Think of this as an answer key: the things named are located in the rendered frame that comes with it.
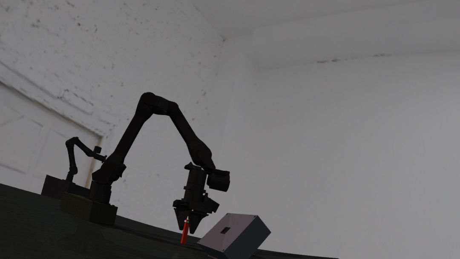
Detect dark red square peg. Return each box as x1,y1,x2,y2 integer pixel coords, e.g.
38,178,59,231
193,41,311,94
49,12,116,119
181,219,189,244

